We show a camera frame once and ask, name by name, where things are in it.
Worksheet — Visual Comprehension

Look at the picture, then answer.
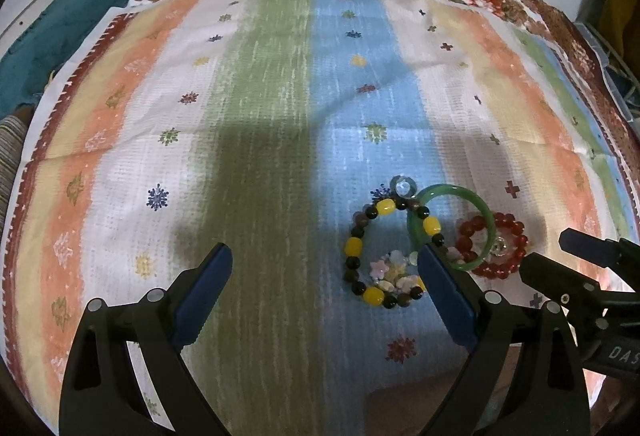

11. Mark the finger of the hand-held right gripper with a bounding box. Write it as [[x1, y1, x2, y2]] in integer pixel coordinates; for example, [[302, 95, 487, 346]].
[[559, 228, 640, 291], [520, 252, 608, 317]]

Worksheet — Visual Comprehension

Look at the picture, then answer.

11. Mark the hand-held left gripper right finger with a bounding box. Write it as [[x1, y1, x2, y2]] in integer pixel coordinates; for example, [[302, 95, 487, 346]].
[[417, 243, 592, 436]]

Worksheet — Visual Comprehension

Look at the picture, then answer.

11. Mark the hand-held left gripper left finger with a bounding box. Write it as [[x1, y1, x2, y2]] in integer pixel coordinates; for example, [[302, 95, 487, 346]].
[[59, 242, 236, 436]]

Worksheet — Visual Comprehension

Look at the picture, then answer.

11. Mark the pastel flower bead bracelet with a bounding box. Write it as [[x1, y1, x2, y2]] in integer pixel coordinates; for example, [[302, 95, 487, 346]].
[[369, 250, 427, 297]]

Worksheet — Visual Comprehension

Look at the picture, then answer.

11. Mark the red bead bracelet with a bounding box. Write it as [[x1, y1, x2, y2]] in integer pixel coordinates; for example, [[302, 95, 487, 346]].
[[455, 212, 530, 279]]

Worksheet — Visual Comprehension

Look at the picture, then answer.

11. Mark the green jade bangle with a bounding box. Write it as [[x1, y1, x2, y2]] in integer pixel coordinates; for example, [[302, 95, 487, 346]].
[[407, 184, 496, 271]]

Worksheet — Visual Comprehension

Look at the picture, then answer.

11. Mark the yellow and black bead bracelet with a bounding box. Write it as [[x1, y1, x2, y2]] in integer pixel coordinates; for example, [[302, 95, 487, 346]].
[[342, 197, 448, 309]]

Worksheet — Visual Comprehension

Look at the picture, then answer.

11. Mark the striped floral tablecloth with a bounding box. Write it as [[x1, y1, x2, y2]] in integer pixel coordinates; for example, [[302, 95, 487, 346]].
[[0, 0, 640, 436]]

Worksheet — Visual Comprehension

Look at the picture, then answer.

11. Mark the grey striped fabric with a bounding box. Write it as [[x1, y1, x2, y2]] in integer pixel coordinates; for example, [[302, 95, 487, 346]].
[[0, 115, 29, 219]]

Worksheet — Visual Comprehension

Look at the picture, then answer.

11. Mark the teal cloth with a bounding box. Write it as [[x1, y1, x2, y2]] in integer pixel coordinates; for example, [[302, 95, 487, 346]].
[[0, 0, 162, 117]]

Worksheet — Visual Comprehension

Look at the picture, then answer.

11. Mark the white board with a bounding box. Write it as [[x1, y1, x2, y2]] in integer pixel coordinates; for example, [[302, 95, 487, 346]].
[[0, 0, 87, 52]]

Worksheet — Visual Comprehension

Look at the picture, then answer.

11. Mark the small pale blue ring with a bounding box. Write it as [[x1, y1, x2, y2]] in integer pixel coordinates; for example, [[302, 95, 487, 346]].
[[391, 175, 418, 197]]

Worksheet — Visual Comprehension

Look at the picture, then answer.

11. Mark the white wire rack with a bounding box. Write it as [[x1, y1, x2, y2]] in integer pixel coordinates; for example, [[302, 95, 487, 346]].
[[575, 20, 640, 123]]

